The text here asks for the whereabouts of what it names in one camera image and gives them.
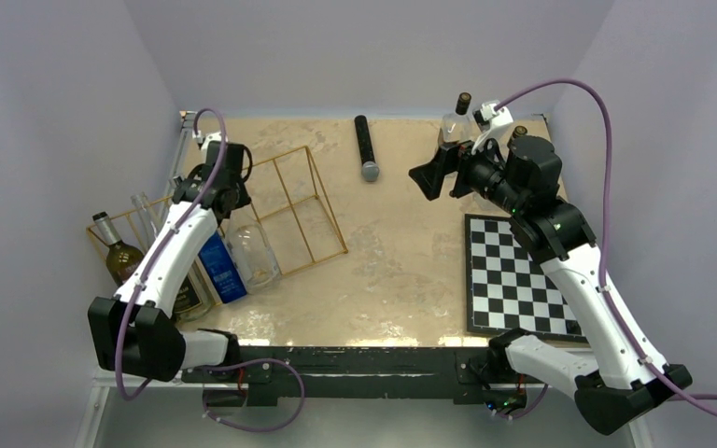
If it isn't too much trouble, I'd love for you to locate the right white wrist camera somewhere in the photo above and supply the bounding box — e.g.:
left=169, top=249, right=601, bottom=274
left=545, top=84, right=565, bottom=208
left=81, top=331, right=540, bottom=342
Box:
left=471, top=101, right=514, bottom=154

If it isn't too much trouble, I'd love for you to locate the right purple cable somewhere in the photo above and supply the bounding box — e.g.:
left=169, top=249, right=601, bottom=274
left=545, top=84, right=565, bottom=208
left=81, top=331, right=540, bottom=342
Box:
left=497, top=78, right=717, bottom=425

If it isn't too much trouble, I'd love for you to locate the clear square bottle gold label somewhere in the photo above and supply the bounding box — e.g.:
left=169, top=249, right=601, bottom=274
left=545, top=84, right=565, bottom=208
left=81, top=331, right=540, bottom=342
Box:
left=507, top=125, right=528, bottom=147

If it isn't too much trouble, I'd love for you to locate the black white chessboard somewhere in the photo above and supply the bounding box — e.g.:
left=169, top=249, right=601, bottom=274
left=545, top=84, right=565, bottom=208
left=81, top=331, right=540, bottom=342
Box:
left=463, top=214, right=587, bottom=343

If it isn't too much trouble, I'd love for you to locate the clear round glass bottle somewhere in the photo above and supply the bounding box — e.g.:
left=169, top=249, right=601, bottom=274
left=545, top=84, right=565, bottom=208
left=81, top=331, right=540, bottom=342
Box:
left=226, top=210, right=281, bottom=294

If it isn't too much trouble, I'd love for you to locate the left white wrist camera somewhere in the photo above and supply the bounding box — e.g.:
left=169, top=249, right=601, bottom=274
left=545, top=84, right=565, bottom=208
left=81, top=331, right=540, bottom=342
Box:
left=192, top=130, right=223, bottom=150

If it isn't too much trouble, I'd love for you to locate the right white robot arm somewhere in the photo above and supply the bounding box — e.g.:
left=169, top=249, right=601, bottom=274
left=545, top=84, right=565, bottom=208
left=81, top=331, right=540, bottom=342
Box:
left=409, top=135, right=692, bottom=435

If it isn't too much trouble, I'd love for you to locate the green wine bottle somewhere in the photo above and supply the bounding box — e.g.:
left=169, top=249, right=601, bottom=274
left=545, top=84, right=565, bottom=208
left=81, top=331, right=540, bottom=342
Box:
left=92, top=212, right=144, bottom=286

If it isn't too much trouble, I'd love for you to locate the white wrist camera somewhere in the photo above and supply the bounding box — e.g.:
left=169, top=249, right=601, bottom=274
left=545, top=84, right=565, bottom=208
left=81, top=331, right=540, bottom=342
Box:
left=471, top=101, right=514, bottom=154
left=192, top=130, right=223, bottom=150

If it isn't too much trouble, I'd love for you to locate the black handheld microphone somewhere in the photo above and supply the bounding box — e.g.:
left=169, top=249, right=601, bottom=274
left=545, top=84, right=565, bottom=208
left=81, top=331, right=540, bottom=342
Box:
left=354, top=115, right=380, bottom=183

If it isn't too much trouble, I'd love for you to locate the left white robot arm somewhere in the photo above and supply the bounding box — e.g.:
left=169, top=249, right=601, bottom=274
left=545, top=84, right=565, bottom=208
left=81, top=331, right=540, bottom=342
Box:
left=88, top=142, right=252, bottom=382

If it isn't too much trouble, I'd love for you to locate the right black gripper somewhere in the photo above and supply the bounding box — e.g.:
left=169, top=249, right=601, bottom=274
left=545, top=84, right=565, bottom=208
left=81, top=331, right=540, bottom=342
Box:
left=409, top=128, right=527, bottom=215

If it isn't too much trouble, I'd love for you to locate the purple cable loop under table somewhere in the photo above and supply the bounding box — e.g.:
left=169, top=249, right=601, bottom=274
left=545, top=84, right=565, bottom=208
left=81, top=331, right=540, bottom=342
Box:
left=202, top=358, right=305, bottom=435

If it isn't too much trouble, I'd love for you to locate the gold wire wine rack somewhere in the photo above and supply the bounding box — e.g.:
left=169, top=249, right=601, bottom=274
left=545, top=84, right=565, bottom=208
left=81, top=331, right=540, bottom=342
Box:
left=85, top=146, right=348, bottom=304

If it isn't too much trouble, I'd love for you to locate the blue square bottle silver cap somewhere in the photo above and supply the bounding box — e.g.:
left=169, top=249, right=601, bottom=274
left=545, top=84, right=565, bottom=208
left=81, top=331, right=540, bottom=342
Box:
left=199, top=232, right=247, bottom=304

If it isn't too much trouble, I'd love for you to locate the clear bottle dark label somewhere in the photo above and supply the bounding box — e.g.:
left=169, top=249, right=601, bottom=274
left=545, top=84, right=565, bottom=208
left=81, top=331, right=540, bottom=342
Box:
left=131, top=193, right=213, bottom=323

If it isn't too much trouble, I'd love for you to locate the clear bottle round emblem label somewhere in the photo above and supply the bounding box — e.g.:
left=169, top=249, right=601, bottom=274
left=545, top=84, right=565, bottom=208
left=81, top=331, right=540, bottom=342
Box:
left=437, top=91, right=474, bottom=147

